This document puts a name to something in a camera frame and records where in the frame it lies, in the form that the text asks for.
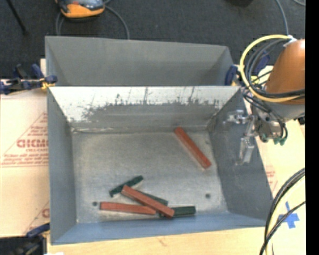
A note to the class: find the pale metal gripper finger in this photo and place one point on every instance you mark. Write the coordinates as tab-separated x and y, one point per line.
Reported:
246	150
236	117

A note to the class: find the red-brown flat block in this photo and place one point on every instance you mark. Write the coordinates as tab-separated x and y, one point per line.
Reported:
192	147
126	208
147	201

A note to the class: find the dark green flat block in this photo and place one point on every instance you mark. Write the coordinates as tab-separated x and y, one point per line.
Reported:
157	198
184	211
126	185

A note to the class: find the grey metal bin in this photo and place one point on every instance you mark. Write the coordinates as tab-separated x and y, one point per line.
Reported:
149	158

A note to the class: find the brown cardboard board, red print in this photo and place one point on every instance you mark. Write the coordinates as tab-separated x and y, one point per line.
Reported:
21	185

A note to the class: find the black cylinder on white bracket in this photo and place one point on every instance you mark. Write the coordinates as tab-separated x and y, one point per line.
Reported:
301	120

